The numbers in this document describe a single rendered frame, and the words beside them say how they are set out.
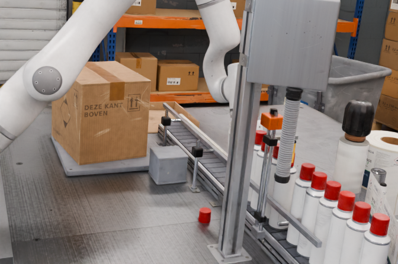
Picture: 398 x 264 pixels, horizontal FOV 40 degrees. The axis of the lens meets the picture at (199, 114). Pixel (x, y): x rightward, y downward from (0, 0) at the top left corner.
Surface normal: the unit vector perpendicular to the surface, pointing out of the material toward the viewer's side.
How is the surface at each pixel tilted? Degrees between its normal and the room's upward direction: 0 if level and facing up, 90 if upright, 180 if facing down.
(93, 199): 0
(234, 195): 90
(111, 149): 90
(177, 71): 90
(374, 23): 90
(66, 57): 63
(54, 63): 58
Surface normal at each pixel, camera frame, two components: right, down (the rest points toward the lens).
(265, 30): -0.22, 0.26
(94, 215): 0.08, -0.95
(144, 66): 0.35, 0.30
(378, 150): -0.65, 0.17
